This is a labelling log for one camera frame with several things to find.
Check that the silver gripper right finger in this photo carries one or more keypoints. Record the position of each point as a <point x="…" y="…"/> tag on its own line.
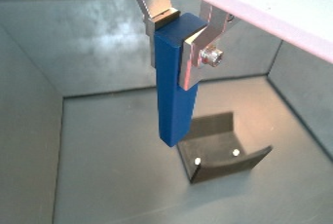
<point x="199" y="50"/>

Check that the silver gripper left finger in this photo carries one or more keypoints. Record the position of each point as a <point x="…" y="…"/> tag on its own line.
<point x="158" y="14"/>

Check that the blue rectangular block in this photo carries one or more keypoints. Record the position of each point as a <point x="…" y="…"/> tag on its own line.
<point x="175" y="102"/>

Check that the black curved holder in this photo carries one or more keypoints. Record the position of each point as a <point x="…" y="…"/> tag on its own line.
<point x="211" y="151"/>

